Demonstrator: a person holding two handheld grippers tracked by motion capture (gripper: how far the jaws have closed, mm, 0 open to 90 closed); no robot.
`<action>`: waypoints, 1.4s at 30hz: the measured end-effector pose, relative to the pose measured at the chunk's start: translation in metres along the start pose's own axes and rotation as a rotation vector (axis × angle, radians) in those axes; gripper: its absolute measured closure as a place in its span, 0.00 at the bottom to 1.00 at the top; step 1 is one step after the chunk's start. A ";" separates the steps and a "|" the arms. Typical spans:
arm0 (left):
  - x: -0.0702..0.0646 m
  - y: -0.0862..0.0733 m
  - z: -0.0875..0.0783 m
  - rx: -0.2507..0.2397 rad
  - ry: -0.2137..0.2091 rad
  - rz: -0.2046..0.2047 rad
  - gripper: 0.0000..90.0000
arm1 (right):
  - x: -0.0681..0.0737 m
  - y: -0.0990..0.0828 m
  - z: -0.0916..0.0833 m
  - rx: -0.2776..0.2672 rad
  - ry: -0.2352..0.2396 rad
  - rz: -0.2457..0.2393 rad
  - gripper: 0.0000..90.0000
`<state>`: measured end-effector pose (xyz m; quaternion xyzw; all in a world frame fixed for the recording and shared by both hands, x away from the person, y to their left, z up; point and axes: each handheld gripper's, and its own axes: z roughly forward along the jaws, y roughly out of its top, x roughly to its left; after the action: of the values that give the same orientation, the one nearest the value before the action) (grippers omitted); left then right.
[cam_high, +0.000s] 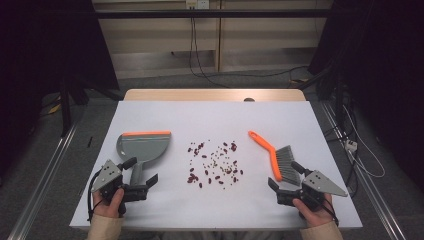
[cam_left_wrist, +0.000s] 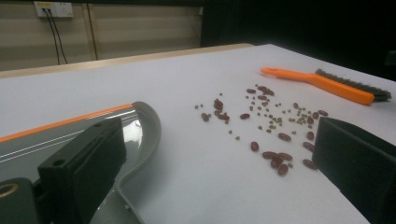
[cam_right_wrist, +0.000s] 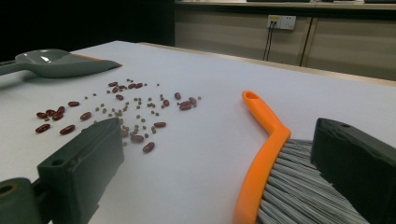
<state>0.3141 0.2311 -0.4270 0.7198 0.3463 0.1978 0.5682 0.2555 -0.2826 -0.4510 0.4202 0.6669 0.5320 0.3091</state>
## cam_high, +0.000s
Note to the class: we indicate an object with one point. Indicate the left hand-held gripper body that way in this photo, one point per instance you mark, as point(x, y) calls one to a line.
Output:
point(106, 175)

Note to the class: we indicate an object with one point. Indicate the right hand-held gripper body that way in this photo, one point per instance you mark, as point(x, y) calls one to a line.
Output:
point(320, 185)

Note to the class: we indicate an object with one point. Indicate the grey dustpan with orange lip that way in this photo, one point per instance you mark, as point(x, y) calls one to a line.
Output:
point(143, 146)

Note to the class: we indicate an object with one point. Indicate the orange brush with grey bristles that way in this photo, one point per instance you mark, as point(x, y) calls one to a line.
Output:
point(266, 146)

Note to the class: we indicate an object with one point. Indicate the red beans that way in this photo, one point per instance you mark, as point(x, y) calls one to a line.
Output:
point(191, 179)

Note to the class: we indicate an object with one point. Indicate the person's left hand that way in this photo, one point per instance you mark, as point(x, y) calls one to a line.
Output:
point(108, 208)

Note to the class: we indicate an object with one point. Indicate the person's right hand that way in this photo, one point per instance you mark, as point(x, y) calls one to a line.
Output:
point(316, 218)

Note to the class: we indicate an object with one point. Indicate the white power adapter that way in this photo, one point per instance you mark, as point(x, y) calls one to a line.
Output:
point(350, 145)

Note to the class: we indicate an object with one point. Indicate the black metal stand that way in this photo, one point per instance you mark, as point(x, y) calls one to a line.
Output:
point(66, 110)

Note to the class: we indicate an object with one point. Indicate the white table mat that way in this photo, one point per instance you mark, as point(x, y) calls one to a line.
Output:
point(216, 116)

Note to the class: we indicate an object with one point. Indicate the wooden table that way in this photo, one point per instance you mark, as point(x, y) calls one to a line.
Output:
point(200, 95)

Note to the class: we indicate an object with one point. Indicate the black curtain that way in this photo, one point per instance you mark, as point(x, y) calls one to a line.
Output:
point(383, 66)
point(50, 43)

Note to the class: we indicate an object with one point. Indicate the black horizontal bar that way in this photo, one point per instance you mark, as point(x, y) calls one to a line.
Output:
point(213, 13)

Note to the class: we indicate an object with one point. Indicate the metal floor rail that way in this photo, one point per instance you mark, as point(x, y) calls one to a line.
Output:
point(43, 180)
point(370, 186)

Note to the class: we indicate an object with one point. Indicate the white wall socket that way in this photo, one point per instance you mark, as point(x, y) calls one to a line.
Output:
point(197, 4)

